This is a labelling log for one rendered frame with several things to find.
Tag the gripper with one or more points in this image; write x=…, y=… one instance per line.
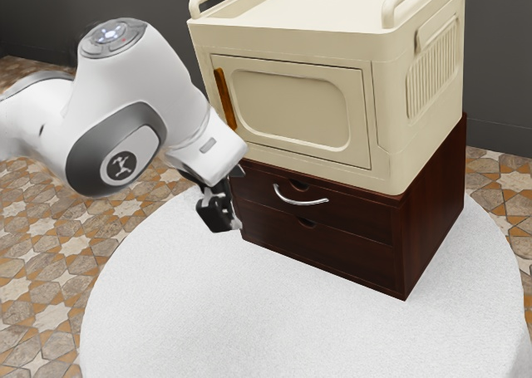
x=214, y=209

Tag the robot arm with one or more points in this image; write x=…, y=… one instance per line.
x=124, y=104

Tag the dark brown drawer cabinet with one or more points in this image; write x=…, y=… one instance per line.
x=332, y=237

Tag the cream box with lid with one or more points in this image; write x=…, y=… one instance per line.
x=316, y=83

